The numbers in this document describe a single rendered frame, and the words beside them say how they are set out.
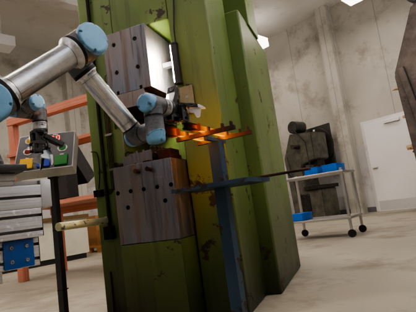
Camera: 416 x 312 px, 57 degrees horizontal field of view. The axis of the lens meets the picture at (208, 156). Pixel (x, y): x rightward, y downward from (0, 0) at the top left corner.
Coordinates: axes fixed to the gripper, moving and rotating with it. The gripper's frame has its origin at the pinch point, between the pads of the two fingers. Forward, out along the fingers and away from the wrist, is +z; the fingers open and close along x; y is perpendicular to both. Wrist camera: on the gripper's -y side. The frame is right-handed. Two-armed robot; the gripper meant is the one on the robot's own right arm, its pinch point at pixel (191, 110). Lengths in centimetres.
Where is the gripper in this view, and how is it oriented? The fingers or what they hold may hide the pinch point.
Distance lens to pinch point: 179.7
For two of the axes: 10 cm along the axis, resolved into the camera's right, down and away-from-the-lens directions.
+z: 4.9, 0.5, 8.7
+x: 8.6, -1.8, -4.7
